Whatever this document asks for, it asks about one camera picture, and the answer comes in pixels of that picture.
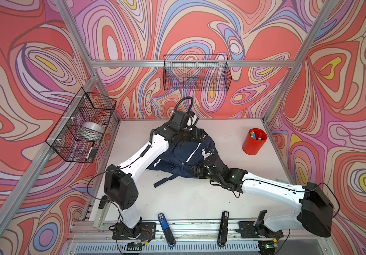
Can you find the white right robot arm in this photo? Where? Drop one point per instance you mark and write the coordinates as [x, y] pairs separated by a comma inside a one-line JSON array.
[[307, 206]]

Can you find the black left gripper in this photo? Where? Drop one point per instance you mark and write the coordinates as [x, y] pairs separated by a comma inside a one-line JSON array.
[[199, 138]]

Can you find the blue stapler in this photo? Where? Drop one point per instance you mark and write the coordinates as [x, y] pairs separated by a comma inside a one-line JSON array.
[[171, 241]]

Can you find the navy blue backpack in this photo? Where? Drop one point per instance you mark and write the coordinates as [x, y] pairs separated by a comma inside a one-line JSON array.
[[186, 158]]

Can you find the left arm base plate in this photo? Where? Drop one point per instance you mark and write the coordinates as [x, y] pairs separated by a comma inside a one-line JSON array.
[[142, 231]]

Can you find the red pen cup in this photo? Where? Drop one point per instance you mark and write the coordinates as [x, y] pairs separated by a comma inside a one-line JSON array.
[[254, 141]]

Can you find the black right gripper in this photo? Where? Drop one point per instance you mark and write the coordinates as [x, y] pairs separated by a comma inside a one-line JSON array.
[[198, 169]]

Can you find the black wire basket on rear wall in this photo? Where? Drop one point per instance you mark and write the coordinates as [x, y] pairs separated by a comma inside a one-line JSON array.
[[196, 72]]

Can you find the black stapler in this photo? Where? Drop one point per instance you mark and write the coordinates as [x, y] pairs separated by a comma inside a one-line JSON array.
[[223, 229]]

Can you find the black marker in left basket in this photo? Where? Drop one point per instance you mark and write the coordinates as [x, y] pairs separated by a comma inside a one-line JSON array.
[[89, 152]]

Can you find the black wire basket on left wall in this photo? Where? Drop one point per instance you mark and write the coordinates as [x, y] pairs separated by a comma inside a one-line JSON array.
[[85, 121]]

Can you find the silver tape roll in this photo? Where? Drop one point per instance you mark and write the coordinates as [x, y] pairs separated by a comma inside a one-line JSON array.
[[90, 131]]

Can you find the black wire basket on wall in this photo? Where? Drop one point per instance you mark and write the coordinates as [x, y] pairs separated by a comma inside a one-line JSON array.
[[196, 72], [85, 121]]

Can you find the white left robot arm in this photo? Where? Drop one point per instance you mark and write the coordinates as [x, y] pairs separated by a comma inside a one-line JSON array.
[[120, 181]]

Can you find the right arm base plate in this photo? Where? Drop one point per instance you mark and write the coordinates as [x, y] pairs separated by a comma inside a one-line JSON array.
[[248, 229]]

